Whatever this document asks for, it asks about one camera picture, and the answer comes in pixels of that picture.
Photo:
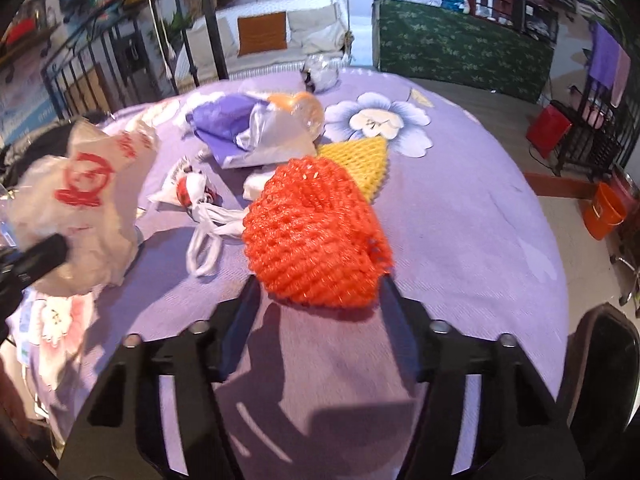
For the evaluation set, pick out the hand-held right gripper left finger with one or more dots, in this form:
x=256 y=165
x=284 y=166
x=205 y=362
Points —
x=241 y=322

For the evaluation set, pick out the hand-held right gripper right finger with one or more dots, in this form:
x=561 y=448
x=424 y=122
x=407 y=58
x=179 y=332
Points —
x=395 y=310

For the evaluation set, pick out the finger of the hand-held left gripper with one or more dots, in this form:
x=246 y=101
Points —
x=40 y=258

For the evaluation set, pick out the large white red-print plastic bag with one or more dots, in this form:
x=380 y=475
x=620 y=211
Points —
x=85 y=200

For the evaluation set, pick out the small white red-print plastic bag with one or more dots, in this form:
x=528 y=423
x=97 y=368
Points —
x=200 y=225

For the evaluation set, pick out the orange foam net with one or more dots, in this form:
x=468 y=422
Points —
x=310 y=235

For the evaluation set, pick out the yellow foam net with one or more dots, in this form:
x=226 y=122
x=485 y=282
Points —
x=360 y=165

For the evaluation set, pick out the purple white packet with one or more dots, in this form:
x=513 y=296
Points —
x=220 y=120

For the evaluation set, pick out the dark brown trash bin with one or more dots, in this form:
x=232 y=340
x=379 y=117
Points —
x=605 y=370

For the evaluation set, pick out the plastic drink bottle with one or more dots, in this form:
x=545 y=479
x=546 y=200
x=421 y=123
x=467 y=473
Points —
x=300 y=107

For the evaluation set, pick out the purple floral bedsheet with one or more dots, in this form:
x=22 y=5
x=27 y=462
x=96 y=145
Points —
x=450 y=235

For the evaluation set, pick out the dark cloth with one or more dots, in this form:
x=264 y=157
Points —
x=45 y=135

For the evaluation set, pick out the white tissue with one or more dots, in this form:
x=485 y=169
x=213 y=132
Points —
x=256 y=185

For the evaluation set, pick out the brown cardboard box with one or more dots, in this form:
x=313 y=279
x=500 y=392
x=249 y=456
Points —
x=85 y=92

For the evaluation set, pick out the clear plastic bag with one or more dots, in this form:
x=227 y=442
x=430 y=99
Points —
x=280 y=140

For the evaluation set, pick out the orange bucket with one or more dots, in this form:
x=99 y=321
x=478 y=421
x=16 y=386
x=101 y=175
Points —
x=602 y=212

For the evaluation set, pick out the red bag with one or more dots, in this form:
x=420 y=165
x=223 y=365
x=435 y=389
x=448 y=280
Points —
x=547 y=130

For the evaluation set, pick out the crumpled clear wrapper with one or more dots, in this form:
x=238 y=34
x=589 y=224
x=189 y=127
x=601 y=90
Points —
x=320 y=72

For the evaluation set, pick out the black metal rack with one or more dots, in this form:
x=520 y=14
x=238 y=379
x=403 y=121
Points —
x=585 y=140

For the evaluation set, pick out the pink bucket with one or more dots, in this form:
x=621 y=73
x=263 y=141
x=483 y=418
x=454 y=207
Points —
x=631 y=187

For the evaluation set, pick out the brown sofa cushion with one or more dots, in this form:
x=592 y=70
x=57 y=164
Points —
x=262 y=34

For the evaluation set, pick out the white sofa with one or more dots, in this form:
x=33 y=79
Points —
x=310 y=25

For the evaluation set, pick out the black framed screen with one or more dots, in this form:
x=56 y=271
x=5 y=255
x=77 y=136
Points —
x=540 y=20

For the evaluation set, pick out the purple towel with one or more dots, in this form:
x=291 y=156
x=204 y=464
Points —
x=605 y=55

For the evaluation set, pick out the black metal bed frame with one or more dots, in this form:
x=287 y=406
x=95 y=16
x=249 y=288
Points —
x=212 y=30

